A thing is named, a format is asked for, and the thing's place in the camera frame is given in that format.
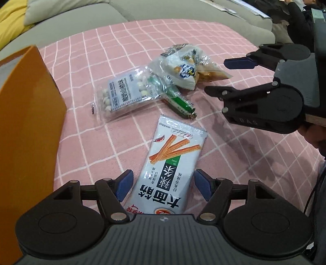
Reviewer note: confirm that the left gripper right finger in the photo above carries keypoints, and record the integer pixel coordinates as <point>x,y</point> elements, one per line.
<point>218,194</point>

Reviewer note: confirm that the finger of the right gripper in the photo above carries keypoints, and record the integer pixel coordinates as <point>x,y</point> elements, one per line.
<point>230,94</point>
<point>240,63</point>

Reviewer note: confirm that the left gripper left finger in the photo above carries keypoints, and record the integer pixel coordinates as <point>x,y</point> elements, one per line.
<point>108,194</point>

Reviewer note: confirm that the white spicy strip packet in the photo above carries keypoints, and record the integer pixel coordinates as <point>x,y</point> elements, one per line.
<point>163,183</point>

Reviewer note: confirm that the small green packet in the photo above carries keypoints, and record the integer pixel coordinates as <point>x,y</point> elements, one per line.
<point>171,95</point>

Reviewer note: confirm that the magazines on sofa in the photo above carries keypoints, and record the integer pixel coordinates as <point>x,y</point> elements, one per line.
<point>228,6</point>

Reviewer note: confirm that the pink checked tablecloth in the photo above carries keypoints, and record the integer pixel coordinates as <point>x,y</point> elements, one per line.
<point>90,151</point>

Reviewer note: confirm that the clear white candy bag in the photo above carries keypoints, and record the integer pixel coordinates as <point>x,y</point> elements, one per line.
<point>127,92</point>

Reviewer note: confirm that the orange cardboard box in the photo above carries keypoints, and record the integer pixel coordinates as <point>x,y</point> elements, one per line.
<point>32,117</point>

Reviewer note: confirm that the beige sofa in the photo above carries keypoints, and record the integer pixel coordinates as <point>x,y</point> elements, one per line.
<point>254,28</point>

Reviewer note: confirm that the beige cushion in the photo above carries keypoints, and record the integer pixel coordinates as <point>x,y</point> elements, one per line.
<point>40,10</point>

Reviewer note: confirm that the yellow cushion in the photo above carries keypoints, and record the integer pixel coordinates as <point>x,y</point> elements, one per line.
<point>12,20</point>

